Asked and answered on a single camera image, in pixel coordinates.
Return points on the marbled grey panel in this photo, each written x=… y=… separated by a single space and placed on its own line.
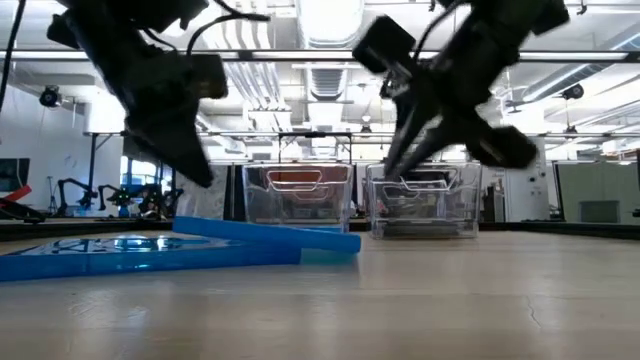
x=207 y=205

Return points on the black background robot rig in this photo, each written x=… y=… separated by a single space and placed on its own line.
x=150 y=202

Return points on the black background robot arm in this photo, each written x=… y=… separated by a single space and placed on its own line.
x=62 y=187

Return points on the black jewel case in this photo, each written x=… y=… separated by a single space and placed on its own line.
x=425 y=231

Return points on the silver ventilation duct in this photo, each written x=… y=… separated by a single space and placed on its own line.
x=327 y=82

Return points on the red bar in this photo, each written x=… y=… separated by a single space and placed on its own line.
x=20 y=194

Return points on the black angled strut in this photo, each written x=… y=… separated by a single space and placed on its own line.
x=20 y=212

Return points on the clear plastic bin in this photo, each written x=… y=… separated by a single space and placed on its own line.
x=425 y=190
x=300 y=200

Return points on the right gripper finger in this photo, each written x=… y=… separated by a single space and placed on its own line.
x=407 y=130
x=430 y=140

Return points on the black monitor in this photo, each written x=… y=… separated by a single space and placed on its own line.
x=14 y=175

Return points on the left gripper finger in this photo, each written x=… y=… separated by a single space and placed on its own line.
x=192 y=145
x=160 y=145

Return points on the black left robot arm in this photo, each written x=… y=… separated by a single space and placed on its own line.
x=130 y=7

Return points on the black ceiling spotlight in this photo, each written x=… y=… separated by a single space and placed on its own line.
x=50 y=96
x=573 y=92

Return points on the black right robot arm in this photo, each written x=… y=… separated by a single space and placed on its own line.
x=500 y=10

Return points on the black background gantry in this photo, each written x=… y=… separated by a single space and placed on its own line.
x=315 y=134

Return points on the white pillar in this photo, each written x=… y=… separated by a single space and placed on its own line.
x=525 y=195

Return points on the green partition wall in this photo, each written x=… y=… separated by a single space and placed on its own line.
x=595 y=182

